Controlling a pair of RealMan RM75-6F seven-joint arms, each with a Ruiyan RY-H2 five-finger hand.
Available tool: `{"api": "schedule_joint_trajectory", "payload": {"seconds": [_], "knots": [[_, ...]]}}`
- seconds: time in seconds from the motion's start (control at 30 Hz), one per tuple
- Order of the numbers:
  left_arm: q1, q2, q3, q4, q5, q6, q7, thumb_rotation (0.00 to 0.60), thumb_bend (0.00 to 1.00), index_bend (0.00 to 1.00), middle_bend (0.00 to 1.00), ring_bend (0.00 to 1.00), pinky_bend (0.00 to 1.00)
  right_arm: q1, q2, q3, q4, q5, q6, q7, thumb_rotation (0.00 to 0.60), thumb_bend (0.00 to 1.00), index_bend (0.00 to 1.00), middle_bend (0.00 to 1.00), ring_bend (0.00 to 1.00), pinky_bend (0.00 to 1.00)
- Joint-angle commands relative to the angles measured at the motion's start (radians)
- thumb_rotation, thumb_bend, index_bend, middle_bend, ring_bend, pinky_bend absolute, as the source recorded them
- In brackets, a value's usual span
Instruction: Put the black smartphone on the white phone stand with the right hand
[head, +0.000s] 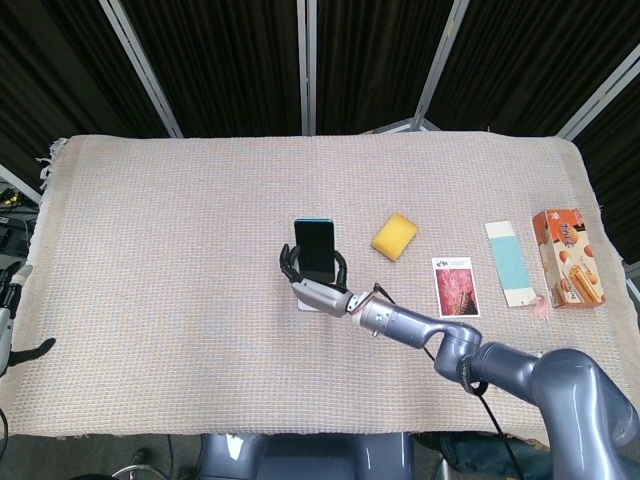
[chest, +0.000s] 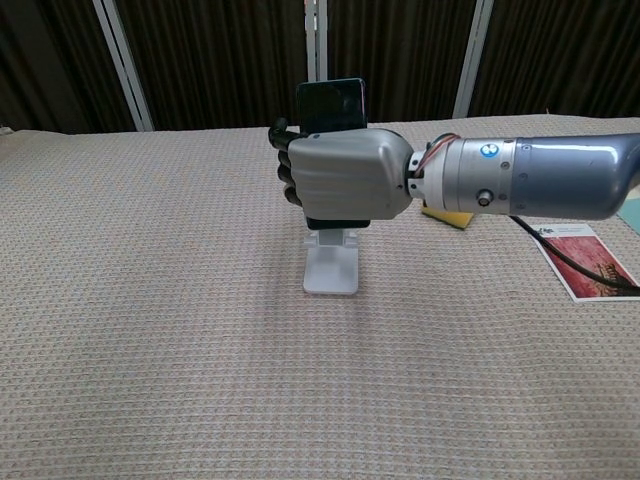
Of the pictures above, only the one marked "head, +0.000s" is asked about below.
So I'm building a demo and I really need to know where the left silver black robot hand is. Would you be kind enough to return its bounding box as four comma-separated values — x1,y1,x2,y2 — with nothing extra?
0,259,57,377

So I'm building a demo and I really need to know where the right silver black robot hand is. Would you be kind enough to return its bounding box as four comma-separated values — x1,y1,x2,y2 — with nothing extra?
278,243,354,319

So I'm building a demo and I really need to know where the black smartphone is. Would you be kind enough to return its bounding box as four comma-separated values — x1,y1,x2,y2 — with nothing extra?
293,217,337,284

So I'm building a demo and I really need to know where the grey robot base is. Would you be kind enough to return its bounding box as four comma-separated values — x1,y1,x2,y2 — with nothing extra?
199,432,416,480

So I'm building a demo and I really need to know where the yellow sponge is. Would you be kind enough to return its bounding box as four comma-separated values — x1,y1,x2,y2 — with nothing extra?
370,211,421,263

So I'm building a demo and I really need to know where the beige woven tablecloth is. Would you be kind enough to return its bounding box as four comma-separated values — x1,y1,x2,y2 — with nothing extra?
22,130,626,442

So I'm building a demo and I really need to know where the postcard with red picture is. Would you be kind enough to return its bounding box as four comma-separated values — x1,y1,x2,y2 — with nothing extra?
430,256,483,320

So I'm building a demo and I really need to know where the white teal bookmark with tassel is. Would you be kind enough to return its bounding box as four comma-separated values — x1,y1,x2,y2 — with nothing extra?
484,219,550,321

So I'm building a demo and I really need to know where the dark blue denim fabric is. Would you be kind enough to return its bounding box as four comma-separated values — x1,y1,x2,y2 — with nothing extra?
414,432,551,480

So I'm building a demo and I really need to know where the black folding screen panel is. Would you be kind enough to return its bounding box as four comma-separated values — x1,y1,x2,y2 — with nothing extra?
554,74,640,266
0,0,184,201
413,0,640,139
99,0,317,137
295,0,472,135

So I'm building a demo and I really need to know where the orange biscuit box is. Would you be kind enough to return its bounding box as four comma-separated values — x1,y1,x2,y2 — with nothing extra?
531,208,606,309

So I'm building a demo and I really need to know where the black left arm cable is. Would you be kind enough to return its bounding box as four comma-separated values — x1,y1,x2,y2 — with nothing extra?
0,405,14,480

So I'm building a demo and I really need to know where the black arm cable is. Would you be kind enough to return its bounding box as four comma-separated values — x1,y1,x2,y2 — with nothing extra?
423,348,522,480
0,405,14,480

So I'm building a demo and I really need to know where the black equipment with cables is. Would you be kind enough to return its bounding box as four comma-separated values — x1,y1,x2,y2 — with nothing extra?
0,180,41,264

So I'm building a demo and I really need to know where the chrome stool ring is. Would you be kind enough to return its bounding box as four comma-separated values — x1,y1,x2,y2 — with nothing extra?
110,463,169,480

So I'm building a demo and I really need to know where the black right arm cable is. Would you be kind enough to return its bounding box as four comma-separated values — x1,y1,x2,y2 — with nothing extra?
423,348,522,480

